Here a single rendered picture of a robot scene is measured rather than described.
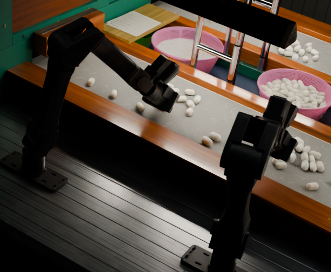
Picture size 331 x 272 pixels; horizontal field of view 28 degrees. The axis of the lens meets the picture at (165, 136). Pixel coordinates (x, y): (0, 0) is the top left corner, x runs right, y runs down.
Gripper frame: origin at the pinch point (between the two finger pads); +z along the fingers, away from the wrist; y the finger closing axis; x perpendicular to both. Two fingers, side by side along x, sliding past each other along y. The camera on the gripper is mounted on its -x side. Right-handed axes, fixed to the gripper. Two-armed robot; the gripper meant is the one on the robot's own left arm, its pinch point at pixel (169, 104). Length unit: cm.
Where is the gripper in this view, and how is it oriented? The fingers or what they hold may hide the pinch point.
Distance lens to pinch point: 211.3
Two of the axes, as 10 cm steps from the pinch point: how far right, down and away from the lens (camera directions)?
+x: -4.6, 8.9, -0.5
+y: -8.2, -4.1, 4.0
